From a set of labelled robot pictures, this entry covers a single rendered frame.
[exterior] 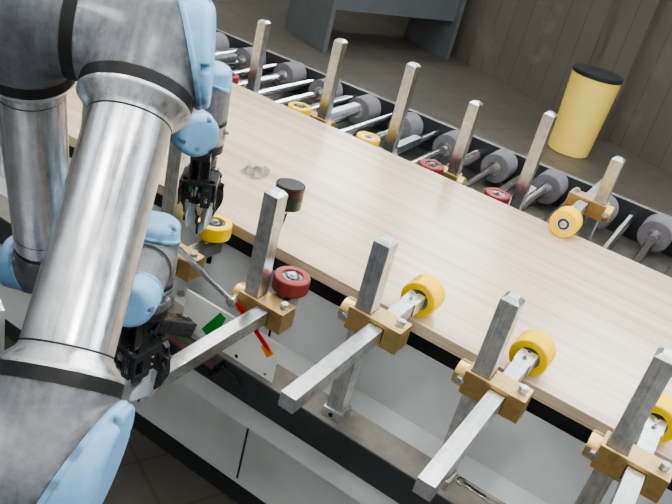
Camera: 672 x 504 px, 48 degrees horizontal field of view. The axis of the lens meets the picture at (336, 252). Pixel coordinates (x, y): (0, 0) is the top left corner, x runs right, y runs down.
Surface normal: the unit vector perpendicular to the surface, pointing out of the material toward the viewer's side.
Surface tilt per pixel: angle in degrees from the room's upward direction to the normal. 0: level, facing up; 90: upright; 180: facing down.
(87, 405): 58
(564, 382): 0
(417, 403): 90
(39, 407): 45
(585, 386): 0
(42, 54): 115
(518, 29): 90
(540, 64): 90
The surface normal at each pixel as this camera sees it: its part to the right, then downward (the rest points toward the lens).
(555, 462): -0.53, 0.30
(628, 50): -0.82, 0.10
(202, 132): 0.54, 0.51
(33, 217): 0.01, 0.71
